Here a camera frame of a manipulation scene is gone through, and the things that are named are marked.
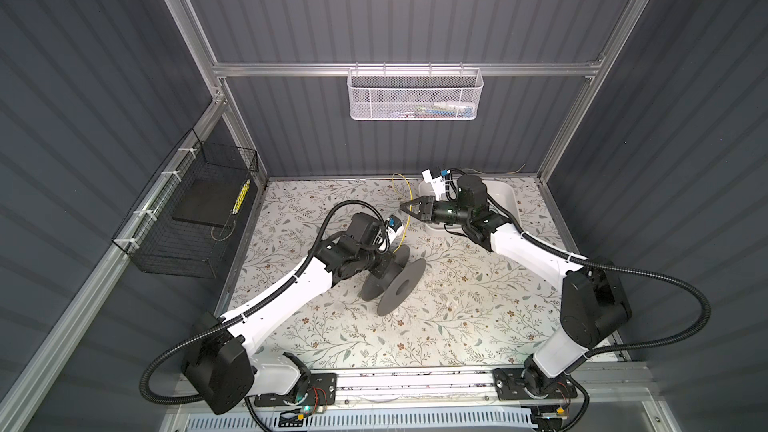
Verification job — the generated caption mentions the yellow marker pen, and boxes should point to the yellow marker pen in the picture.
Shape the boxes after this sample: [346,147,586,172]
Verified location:
[231,179,251,215]

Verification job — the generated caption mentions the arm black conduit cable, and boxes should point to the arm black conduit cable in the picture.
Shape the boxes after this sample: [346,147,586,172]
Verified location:
[446,167,712,361]
[139,199,388,406]

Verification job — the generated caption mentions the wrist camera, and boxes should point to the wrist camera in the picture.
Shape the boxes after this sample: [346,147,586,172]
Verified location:
[385,215,410,252]
[422,169,454,201]

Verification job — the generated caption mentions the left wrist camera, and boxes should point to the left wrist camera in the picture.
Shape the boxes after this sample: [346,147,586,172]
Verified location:
[385,215,410,252]

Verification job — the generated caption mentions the black foam pad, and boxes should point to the black foam pad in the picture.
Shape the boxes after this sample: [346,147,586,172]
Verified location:
[171,179,242,228]

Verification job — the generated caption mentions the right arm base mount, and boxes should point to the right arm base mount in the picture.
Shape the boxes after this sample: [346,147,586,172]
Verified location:
[492,355,578,402]

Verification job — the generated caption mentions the left white plastic bin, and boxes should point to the left white plastic bin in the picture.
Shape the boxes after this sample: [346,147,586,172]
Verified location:
[413,176,471,233]

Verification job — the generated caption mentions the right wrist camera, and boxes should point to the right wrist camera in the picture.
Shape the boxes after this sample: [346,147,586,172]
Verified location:
[422,169,454,201]

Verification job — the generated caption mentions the black wire basket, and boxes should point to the black wire basket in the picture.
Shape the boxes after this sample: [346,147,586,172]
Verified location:
[112,130,259,279]

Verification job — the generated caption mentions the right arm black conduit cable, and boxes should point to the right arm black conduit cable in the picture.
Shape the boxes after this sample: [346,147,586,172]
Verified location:
[446,167,712,361]

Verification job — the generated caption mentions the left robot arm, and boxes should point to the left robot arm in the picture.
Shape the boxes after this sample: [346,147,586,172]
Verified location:
[183,212,410,415]

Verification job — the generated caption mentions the yellow cable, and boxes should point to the yellow cable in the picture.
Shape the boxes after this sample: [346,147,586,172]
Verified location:
[391,172,415,253]

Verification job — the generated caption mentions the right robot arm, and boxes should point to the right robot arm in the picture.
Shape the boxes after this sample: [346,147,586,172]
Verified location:
[399,174,632,388]

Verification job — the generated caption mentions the white wire mesh basket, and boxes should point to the white wire mesh basket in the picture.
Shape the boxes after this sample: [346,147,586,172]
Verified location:
[346,65,484,121]

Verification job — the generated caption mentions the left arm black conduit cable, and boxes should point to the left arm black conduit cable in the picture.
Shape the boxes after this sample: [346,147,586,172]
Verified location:
[139,199,388,406]

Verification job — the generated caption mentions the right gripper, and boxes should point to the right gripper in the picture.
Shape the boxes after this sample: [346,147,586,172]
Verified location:
[400,197,470,228]

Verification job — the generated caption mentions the right white plastic bin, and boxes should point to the right white plastic bin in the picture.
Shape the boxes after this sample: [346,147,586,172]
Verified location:
[482,179,520,223]

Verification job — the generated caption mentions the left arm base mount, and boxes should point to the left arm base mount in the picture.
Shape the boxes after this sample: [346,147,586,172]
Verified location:
[252,372,338,408]

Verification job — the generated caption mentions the white slotted cable duct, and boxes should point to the white slotted cable duct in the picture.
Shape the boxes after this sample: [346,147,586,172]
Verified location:
[182,406,538,432]

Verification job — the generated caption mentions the aluminium front rail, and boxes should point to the aluminium front rail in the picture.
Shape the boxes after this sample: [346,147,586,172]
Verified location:
[308,361,660,407]

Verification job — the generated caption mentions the dark grey foam spool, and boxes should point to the dark grey foam spool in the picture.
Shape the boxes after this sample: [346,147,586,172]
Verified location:
[358,245,427,316]

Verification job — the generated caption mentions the items in white basket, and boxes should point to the items in white basket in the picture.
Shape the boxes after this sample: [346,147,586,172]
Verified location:
[390,101,477,120]

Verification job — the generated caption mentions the white plastic bin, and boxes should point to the white plastic bin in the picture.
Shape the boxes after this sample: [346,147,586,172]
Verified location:
[482,179,520,223]
[413,176,471,233]

